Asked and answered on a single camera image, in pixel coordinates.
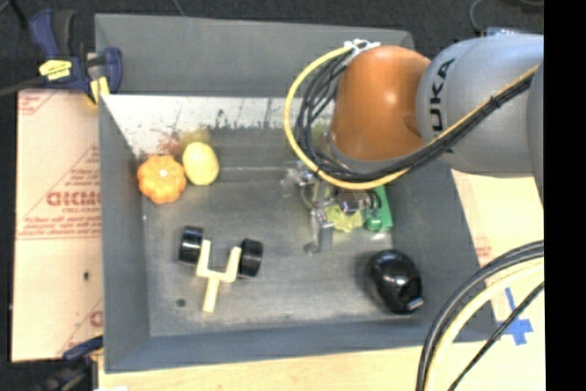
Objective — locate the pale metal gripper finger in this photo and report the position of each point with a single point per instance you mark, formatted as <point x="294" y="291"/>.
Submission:
<point x="304" y="181"/>
<point x="322" y="230"/>

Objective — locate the yellow-green translucent object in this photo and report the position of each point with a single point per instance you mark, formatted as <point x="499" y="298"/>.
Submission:
<point x="346" y="220"/>

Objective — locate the grey metal bin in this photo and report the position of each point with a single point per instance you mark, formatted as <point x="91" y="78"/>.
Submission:
<point x="274" y="279"/>

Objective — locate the black rounded computer mouse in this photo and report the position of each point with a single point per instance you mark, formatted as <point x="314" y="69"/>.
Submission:
<point x="393" y="280"/>

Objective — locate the yellow toy lemon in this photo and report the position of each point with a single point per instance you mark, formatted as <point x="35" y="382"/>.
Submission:
<point x="200" y="164"/>

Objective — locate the black wheels on cream axle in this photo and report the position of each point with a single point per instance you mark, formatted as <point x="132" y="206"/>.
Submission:
<point x="215" y="265"/>

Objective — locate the orange toy pumpkin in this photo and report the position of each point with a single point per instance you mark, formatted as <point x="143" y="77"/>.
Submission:
<point x="161" y="178"/>

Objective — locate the brown cardboard board red print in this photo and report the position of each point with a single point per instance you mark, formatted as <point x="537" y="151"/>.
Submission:
<point x="55" y="242"/>

